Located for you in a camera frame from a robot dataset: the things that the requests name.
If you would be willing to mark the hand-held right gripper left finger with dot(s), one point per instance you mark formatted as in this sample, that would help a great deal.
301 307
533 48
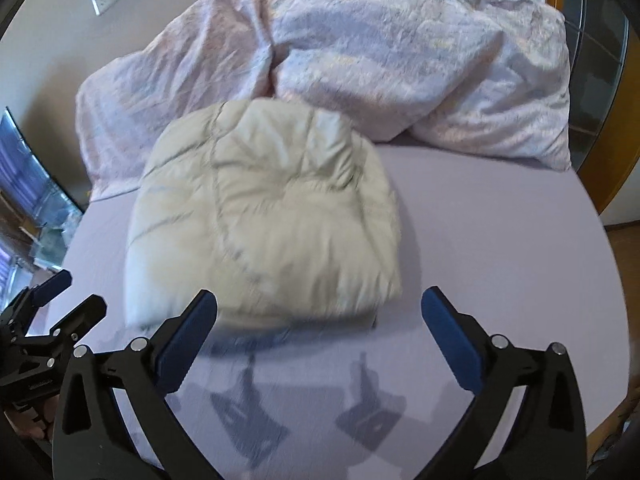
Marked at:
187 335

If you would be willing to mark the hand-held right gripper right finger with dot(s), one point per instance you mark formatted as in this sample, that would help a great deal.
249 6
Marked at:
447 332

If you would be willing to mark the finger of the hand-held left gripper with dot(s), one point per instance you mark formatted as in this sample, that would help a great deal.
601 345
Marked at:
85 315
52 282

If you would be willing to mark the beige puffer jacket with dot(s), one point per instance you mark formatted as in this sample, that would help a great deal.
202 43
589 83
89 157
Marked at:
260 220

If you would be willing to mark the person's left hand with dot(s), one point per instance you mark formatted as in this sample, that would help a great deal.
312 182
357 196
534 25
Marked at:
30 422

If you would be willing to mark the television cabinet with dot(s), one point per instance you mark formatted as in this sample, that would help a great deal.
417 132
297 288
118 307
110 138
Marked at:
55 240

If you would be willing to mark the bed with lilac sheet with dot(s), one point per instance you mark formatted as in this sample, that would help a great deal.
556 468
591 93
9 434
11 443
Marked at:
500 240

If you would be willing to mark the black television screen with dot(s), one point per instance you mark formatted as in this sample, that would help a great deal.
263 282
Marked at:
30 170

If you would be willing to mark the floral lilac duvet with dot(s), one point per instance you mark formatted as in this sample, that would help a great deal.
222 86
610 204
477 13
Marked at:
375 60

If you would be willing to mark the glass paned door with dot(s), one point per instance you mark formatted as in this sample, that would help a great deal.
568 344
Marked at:
600 35

